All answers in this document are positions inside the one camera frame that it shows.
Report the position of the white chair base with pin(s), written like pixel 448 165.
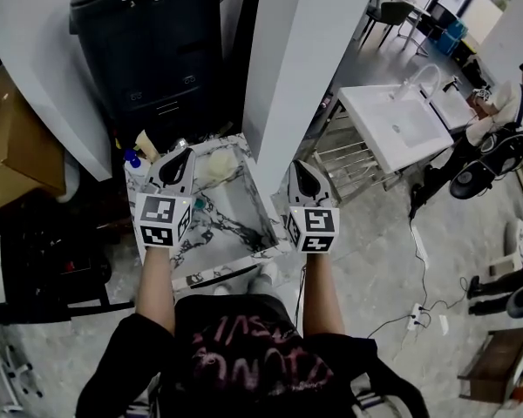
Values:
pixel 17 372

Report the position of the person's left leg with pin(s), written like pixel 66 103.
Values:
pixel 221 289

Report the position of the black office chair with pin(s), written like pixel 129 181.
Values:
pixel 475 177

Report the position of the clear curved faucet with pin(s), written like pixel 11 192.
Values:
pixel 433 74

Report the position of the brown wooden stool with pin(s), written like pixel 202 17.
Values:
pixel 501 359

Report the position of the black cabinet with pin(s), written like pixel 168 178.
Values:
pixel 157 59

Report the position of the small white basin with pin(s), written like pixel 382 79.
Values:
pixel 453 107

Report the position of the person's leg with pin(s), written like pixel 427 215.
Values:
pixel 221 289
pixel 266 277

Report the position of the person's right forearm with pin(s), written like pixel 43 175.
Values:
pixel 323 294

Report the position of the dark chair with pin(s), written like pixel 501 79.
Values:
pixel 394 13

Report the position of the chrome faucet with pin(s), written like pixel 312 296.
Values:
pixel 179 143

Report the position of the person's black printed t-shirt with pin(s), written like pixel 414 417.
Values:
pixel 244 364

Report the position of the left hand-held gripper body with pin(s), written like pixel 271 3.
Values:
pixel 157 220

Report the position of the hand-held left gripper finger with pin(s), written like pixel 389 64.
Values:
pixel 158 174
pixel 189 177

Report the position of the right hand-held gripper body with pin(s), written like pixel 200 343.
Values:
pixel 316 229

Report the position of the large white basin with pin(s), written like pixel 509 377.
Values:
pixel 392 129

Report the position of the blue bin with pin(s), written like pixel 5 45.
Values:
pixel 453 35

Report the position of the person's left forearm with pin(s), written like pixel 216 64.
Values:
pixel 156 290

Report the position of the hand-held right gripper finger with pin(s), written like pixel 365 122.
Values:
pixel 322 190
pixel 293 185

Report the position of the white pump bottle blue cap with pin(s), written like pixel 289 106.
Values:
pixel 136 163

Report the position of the cream flat tool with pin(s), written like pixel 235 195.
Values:
pixel 146 144

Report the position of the black table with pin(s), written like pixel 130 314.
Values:
pixel 48 268

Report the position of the person's right leg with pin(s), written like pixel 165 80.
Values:
pixel 266 277

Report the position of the cardboard box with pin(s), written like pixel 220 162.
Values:
pixel 17 146

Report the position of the white power strip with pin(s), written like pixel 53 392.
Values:
pixel 415 316

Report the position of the marble sink cabinet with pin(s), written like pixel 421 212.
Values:
pixel 235 216

